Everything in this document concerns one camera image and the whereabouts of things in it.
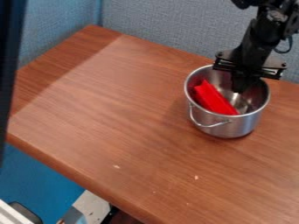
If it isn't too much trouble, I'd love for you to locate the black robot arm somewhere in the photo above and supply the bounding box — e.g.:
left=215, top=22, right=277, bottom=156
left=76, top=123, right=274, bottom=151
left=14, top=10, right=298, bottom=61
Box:
left=213, top=0, right=299, bottom=93

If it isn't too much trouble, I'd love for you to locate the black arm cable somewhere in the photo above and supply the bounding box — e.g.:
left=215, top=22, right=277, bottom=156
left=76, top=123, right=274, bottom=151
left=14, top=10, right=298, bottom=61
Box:
left=274, top=35, right=295, bottom=54

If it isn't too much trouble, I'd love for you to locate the white grey box under table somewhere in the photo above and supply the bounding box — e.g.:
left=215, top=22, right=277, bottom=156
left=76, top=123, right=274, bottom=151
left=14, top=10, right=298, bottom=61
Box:
left=56, top=191, right=111, bottom=224

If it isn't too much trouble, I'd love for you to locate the black white device corner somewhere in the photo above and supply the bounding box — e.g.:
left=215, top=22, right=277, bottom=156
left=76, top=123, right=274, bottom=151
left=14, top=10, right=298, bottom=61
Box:
left=0, top=200, right=43, bottom=224

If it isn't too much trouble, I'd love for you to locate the stainless steel pot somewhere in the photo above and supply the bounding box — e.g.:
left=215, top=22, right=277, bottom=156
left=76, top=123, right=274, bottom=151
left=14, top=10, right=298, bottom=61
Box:
left=183, top=65, right=270, bottom=138

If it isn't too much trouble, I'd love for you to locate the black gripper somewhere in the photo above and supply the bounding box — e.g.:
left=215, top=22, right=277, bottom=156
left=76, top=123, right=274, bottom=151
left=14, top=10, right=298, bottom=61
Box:
left=213, top=31, right=286, bottom=93

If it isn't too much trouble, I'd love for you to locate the dark vertical post at left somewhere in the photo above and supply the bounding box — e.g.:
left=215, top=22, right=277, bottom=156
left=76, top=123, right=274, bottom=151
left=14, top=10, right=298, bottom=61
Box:
left=0, top=0, right=27, bottom=166

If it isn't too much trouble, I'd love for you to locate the red star-shaped block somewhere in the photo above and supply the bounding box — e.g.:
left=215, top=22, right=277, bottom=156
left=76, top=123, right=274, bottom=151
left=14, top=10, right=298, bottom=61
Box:
left=193, top=80, right=239, bottom=116

